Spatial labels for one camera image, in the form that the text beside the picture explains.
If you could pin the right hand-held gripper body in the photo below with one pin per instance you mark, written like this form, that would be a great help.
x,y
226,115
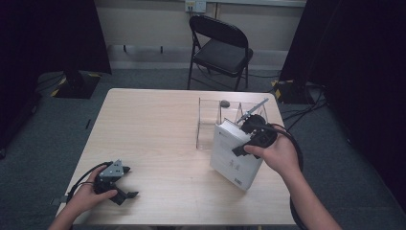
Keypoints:
x,y
260,134

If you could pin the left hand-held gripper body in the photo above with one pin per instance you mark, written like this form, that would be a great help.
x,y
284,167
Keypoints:
x,y
111,174

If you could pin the white book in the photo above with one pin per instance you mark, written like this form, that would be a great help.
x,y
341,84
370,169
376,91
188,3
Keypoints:
x,y
233,163

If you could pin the clear acrylic divided organizer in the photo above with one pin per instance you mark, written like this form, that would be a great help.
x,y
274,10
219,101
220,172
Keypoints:
x,y
207,127

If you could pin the person's right hand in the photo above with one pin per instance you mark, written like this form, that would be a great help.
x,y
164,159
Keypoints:
x,y
281,153

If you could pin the person's left hand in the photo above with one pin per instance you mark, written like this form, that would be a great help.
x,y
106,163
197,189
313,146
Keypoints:
x,y
83,199

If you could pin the small grey round object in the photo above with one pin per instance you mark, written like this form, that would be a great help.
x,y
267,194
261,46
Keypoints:
x,y
224,103

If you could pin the black stand base yellow tape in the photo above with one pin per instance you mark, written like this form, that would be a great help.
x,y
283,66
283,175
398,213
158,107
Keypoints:
x,y
292,91
76,86

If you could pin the small black floor marker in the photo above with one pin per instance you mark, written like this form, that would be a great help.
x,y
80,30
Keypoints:
x,y
88,124

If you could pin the grey tape piece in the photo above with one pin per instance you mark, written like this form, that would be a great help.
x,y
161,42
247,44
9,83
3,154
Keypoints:
x,y
58,201

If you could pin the black folding chair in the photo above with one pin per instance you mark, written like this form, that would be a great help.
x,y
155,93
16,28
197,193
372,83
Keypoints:
x,y
223,54

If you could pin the black curtain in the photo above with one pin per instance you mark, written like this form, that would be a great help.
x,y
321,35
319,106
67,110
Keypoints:
x,y
357,80
48,35

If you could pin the grey wall skirting rail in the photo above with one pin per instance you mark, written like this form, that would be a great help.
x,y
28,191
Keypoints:
x,y
143,57

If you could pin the white wall socket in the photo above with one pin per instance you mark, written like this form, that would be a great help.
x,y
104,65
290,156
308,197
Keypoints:
x,y
195,5

